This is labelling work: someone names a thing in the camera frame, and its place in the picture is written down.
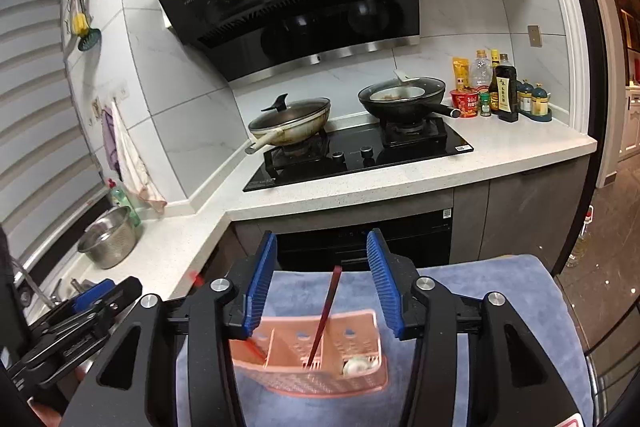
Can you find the black frying pan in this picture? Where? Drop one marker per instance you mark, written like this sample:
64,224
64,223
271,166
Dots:
400,107

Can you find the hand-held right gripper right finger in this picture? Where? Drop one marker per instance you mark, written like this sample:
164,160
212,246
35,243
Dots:
382,287

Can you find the cooking oil bottle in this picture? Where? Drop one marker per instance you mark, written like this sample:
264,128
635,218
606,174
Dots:
580,242

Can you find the steel kitchen sink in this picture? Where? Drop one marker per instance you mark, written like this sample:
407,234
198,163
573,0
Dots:
65,302

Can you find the purple hanging cloth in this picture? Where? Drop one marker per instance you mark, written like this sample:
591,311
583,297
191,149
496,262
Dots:
109,139

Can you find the steel kitchen faucet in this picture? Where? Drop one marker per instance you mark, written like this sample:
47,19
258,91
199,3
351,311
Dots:
32,282

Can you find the person's left hand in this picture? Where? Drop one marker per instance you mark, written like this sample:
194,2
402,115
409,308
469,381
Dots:
47,412

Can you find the dark bottle with yellow cap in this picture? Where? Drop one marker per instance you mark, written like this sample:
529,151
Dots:
494,72

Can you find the yellow hanging scrubber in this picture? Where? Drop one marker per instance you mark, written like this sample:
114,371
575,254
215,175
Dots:
80,24

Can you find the black framed glass door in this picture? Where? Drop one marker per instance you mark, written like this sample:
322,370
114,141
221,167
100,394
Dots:
597,107

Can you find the black glass gas stove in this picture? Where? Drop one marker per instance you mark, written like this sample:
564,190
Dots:
425,152

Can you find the striped window blind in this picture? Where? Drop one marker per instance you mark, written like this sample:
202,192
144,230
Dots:
40,97

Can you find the white sideboard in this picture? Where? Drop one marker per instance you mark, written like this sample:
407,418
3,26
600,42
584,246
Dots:
631,122

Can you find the white ceramic spoon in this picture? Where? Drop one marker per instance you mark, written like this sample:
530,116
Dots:
356,366

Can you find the red instant noodle cup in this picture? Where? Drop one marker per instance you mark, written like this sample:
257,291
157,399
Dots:
465,103

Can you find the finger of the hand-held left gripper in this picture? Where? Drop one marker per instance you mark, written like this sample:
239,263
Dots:
92,294
127,292

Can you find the grey base cabinet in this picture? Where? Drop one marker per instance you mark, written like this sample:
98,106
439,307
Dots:
510,212

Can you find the blue-grey plush towel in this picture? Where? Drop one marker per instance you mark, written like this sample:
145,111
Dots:
475,287

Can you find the dark soy sauce bottle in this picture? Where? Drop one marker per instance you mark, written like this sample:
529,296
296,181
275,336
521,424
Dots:
507,94

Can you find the green dish soap bottle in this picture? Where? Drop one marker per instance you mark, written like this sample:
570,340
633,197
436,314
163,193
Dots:
122,202

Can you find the yellow seasoning packet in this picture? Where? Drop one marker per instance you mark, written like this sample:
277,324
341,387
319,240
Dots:
460,74

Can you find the white stained hanging cloth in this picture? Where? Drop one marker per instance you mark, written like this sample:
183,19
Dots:
132,162

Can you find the white wall outlet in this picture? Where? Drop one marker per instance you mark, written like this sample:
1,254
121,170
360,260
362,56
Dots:
123,91

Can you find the wooden display shelf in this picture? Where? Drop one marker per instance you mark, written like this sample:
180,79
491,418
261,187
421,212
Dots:
627,17

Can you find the black built-in oven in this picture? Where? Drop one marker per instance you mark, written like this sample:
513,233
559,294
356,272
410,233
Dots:
325,232

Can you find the pink perforated utensil holder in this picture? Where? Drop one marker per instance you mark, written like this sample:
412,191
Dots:
320,382

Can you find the red chopstick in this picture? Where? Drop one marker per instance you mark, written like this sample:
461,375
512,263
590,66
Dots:
327,307

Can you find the steel colander bowl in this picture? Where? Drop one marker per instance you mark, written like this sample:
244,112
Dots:
107,239

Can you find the small green-capped spice jar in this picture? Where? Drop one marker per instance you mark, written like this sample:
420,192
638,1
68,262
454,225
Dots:
485,106

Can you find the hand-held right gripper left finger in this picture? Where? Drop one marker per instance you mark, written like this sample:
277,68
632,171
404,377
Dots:
260,287

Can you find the grey wall outlet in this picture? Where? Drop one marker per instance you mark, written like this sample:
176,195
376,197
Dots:
535,37

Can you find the clear bottle with orange cap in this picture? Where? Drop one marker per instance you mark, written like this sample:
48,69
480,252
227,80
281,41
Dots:
481,74

